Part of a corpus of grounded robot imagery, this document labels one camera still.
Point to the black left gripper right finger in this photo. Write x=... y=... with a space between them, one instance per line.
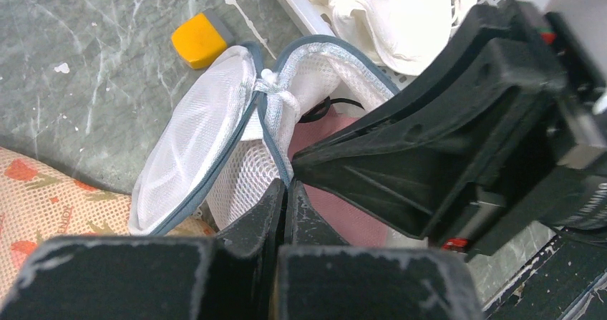
x=320 y=276

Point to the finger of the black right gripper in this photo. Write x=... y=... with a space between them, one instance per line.
x=493 y=82
x=414 y=187

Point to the white cloth in basket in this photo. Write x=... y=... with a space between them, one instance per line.
x=403 y=35

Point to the yellow grey block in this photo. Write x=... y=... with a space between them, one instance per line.
x=202 y=39

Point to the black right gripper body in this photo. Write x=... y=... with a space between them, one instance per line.
x=556 y=176

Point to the white mesh laundry bag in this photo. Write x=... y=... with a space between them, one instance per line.
x=228 y=137

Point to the tulip pattern mesh bag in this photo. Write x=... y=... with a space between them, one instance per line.
x=39 y=203

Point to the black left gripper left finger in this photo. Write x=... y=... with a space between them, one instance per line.
x=225 y=276

